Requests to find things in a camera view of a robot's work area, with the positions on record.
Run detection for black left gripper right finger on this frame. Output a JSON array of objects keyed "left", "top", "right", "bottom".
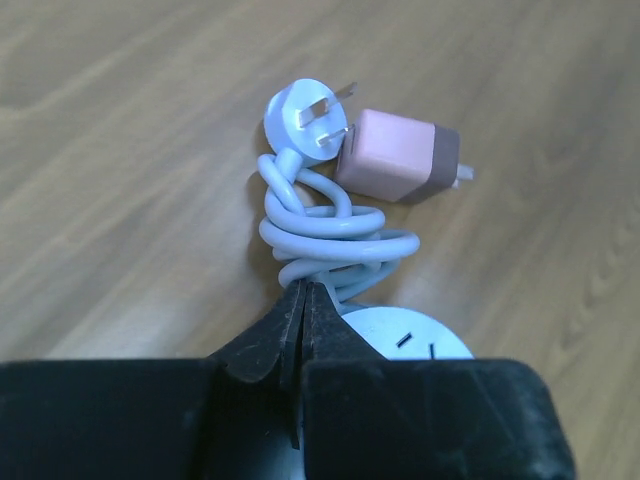
[{"left": 300, "top": 283, "right": 575, "bottom": 479}]

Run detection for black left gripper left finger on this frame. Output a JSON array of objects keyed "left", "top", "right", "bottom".
[{"left": 1, "top": 282, "right": 305, "bottom": 479}]

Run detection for round strip grey cable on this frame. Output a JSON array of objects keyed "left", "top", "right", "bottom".
[{"left": 257, "top": 78, "right": 421, "bottom": 306}]

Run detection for white round power strip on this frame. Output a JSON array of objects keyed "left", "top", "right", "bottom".
[{"left": 301, "top": 307, "right": 472, "bottom": 479}]

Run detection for small pink plug adapter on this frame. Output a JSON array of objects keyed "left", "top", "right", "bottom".
[{"left": 334, "top": 109, "right": 474, "bottom": 204}]

